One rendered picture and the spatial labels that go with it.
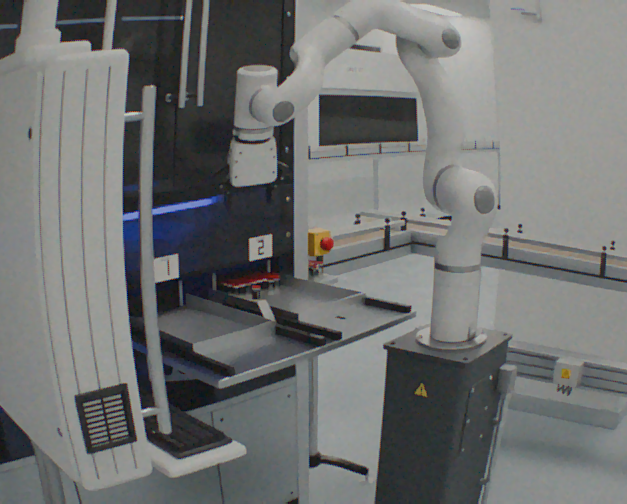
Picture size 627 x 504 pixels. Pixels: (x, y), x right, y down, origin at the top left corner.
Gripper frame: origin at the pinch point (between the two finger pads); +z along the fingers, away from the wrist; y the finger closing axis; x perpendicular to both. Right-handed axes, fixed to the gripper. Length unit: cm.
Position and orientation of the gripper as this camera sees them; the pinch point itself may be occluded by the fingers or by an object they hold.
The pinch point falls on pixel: (249, 202)
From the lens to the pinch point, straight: 163.6
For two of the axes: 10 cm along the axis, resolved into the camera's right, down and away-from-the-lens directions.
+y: 9.2, -1.4, 3.7
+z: -0.6, 8.7, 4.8
